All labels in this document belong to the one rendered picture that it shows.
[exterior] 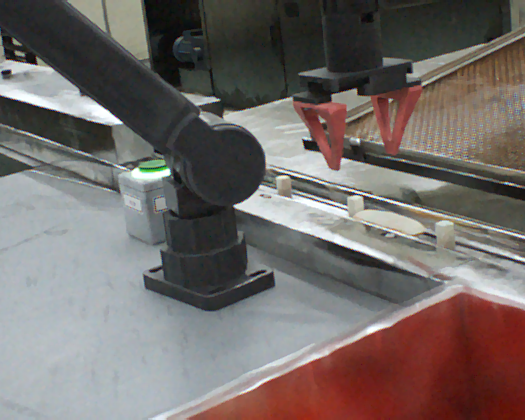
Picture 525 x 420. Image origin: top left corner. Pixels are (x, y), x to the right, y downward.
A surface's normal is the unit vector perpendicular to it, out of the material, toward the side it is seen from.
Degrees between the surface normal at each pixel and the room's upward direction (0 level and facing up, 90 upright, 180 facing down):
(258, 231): 90
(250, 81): 90
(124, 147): 90
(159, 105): 80
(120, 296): 0
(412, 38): 90
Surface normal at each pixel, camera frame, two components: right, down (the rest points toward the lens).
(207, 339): -0.12, -0.96
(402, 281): -0.85, 0.23
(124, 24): 0.51, 0.15
